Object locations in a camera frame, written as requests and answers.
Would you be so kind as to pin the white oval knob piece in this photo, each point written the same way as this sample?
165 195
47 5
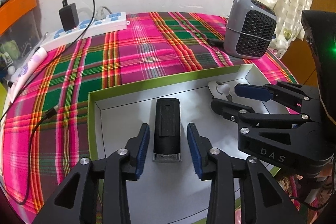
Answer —
219 88

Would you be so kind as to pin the white tube purple print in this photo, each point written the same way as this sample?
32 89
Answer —
31 61

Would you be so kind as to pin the black charger adapter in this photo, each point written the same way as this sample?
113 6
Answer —
68 16

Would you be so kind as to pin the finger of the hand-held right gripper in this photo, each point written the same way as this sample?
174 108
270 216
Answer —
225 108
252 91

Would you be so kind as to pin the wooden cabinet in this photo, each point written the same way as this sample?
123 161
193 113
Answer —
296 56

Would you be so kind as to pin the black plug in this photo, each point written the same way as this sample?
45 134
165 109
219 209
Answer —
215 43

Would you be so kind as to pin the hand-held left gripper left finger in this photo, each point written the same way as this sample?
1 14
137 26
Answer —
143 150

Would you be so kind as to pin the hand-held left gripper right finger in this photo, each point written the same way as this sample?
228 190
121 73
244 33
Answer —
194 150

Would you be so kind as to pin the black rectangular lamp device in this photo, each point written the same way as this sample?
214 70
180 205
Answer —
166 119

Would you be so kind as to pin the small white ball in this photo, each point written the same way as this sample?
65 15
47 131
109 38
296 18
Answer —
10 70

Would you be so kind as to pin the grey portable heater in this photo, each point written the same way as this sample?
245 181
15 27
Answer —
252 32

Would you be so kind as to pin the pink green plaid tablecloth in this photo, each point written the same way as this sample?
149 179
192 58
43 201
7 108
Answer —
105 61

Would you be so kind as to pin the orange-lid clear storage box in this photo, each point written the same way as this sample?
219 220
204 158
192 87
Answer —
18 7

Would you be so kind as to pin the green-rimmed white box tray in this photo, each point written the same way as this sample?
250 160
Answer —
126 124

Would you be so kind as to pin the white blue power strip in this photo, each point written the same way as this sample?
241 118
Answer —
110 23

